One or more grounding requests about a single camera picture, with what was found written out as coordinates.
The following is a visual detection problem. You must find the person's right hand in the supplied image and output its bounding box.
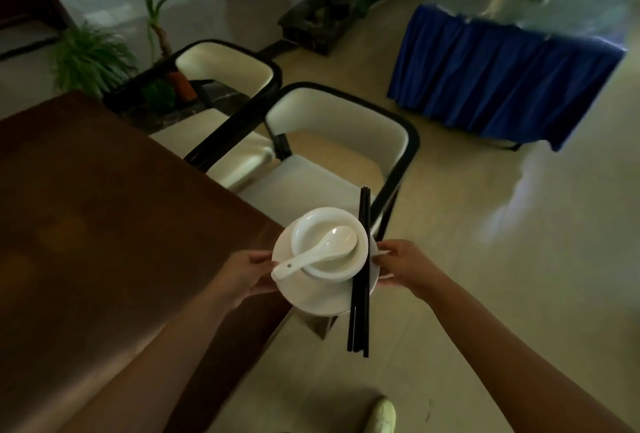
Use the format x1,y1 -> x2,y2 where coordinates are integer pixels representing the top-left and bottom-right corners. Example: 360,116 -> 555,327
371,240 -> 449,304

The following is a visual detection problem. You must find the person's left hand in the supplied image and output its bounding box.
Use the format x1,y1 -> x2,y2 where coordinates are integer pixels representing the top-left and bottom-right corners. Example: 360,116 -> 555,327
212,249 -> 279,309

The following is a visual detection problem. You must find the white round plate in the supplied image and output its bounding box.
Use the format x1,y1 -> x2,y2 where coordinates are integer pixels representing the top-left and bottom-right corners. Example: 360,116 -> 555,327
271,228 -> 394,317

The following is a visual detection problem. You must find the person's right forearm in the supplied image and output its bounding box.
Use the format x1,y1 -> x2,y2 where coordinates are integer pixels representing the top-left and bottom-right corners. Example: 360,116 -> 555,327
423,273 -> 636,433

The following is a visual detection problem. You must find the person's left forearm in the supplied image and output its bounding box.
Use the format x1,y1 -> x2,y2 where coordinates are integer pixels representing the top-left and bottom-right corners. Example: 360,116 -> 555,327
56,274 -> 241,433

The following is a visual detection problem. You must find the black chopstick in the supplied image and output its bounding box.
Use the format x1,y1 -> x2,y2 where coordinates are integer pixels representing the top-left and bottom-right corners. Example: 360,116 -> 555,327
361,187 -> 371,359
347,187 -> 367,352

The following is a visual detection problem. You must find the white ceramic spoon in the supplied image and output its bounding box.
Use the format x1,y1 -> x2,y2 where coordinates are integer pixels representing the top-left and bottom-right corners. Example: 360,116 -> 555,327
271,226 -> 359,282

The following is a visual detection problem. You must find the white bowl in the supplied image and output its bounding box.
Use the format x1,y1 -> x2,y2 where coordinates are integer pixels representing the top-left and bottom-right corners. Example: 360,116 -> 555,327
291,207 -> 370,283

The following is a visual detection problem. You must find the person's white shoe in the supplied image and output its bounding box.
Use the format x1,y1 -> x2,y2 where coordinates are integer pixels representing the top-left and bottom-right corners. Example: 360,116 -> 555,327
363,397 -> 397,433

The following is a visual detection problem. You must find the dark stone planter base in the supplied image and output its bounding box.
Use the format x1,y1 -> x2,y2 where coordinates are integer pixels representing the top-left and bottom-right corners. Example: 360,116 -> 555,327
278,0 -> 396,56
103,68 -> 251,134

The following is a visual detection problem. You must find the blue skirted table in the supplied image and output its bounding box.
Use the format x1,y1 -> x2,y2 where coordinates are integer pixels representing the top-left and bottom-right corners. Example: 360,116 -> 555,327
387,0 -> 640,152

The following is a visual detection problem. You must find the bushy green fern plant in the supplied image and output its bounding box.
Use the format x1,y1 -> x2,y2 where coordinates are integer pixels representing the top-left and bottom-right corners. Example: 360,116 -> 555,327
50,22 -> 139,99

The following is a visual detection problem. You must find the white chair with black frame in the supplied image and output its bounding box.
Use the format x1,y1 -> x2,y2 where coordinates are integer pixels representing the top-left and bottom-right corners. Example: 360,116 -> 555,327
184,82 -> 421,340
103,39 -> 283,193

